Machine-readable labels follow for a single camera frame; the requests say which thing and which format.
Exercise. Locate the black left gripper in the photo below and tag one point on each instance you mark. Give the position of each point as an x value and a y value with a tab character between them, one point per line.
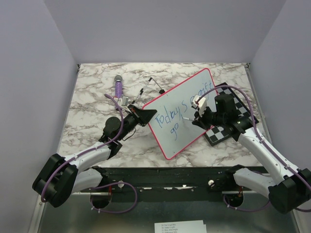
141	116

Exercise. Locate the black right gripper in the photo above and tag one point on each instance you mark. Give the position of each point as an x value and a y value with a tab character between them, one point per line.
200	121

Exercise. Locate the pink framed whiteboard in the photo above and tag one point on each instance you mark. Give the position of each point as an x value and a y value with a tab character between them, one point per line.
172	133

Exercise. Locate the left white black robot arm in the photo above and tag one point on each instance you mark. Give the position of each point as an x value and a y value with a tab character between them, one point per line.
63	175

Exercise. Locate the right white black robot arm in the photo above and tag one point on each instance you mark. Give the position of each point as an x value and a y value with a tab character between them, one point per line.
286	187

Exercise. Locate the black whiteboard stand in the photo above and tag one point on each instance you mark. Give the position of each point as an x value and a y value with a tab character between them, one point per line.
159	89

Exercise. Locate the black white chessboard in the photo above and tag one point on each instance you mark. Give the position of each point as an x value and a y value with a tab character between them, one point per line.
218	134

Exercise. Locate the purple toy microphone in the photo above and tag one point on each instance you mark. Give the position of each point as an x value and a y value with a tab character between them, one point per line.
118	86

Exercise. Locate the white instruction paper sheet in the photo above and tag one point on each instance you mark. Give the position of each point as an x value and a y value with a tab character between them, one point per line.
196	226

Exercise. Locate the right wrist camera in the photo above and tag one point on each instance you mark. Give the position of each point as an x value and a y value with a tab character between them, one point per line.
200	104

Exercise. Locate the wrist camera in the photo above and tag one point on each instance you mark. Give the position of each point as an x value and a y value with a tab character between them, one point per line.
123	101
200	104

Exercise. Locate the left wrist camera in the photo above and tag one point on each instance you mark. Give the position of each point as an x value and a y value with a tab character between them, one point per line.
123	101

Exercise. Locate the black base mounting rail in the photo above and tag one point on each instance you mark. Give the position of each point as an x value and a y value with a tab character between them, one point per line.
167	184

